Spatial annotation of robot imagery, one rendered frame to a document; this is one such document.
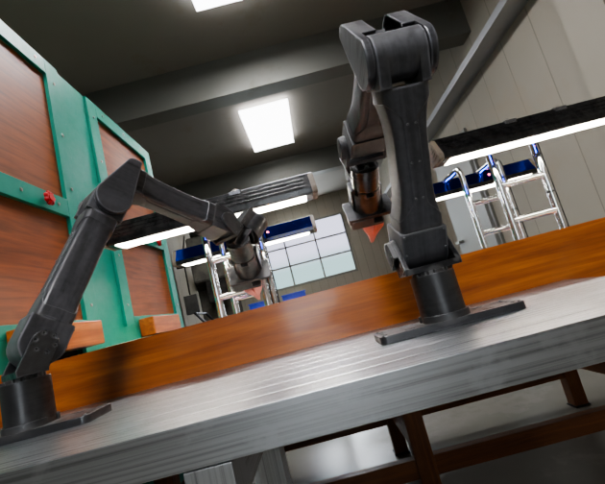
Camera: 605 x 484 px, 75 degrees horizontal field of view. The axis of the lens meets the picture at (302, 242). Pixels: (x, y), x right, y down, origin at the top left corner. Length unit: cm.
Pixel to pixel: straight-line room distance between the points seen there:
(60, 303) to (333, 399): 47
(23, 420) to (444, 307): 58
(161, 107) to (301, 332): 355
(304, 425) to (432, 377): 12
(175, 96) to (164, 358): 351
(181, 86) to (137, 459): 391
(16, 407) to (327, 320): 49
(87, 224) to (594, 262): 93
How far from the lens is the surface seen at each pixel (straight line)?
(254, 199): 112
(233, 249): 92
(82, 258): 74
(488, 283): 84
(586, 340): 45
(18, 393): 69
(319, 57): 413
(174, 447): 42
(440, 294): 57
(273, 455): 66
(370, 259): 940
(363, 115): 69
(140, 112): 420
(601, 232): 96
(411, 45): 54
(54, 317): 70
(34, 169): 143
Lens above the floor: 74
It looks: 9 degrees up
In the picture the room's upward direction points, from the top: 15 degrees counter-clockwise
